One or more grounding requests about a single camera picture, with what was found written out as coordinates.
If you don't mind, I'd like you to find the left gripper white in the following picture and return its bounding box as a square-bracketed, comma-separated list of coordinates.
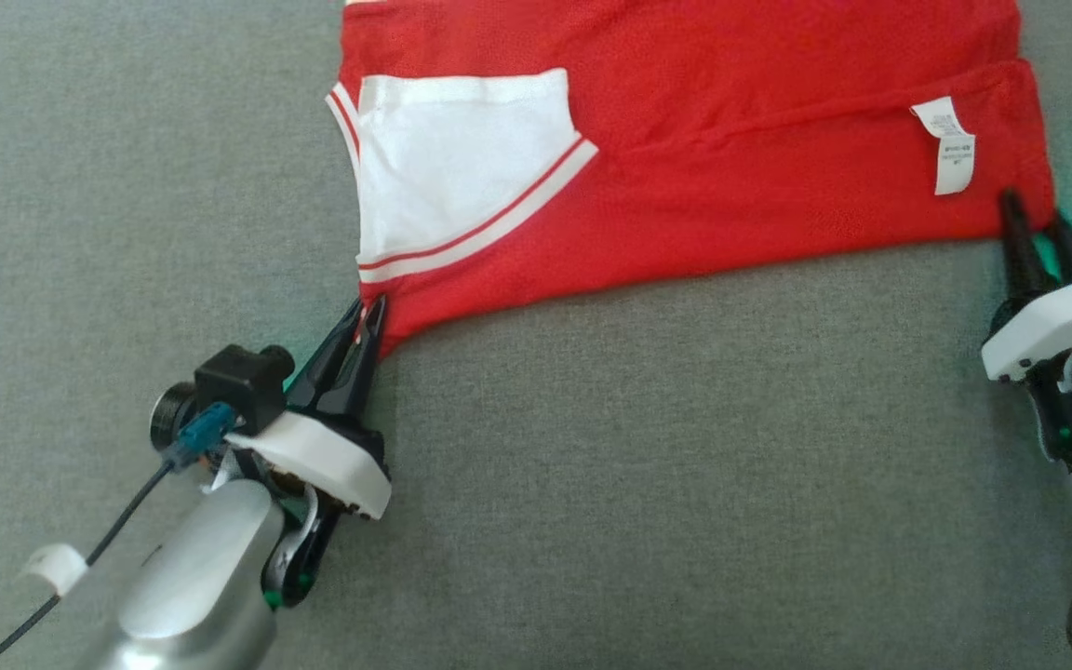
[223, 295, 395, 612]

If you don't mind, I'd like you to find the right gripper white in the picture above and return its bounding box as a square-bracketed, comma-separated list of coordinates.
[980, 188, 1072, 468]

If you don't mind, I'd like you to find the red jersey with white collar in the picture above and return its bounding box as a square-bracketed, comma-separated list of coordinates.
[325, 0, 1059, 360]

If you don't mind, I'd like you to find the grey sofa seat cushion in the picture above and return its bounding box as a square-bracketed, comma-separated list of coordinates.
[0, 0, 1072, 670]

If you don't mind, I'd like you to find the teal cable connector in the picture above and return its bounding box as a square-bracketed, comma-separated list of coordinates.
[161, 401, 238, 467]

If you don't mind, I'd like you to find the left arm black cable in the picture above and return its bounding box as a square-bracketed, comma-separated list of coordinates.
[0, 460, 176, 670]

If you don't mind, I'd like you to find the white cable clip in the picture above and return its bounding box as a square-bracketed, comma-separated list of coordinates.
[21, 542, 89, 597]

